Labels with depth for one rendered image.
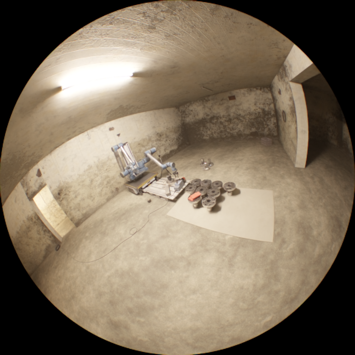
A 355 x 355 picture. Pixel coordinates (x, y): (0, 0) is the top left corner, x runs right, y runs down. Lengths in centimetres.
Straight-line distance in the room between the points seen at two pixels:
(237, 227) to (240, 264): 62
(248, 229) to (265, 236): 32
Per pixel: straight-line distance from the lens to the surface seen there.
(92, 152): 461
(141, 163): 374
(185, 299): 165
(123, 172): 346
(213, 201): 196
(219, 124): 689
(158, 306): 179
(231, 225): 190
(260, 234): 187
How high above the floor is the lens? 160
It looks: 26 degrees down
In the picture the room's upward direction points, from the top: 20 degrees counter-clockwise
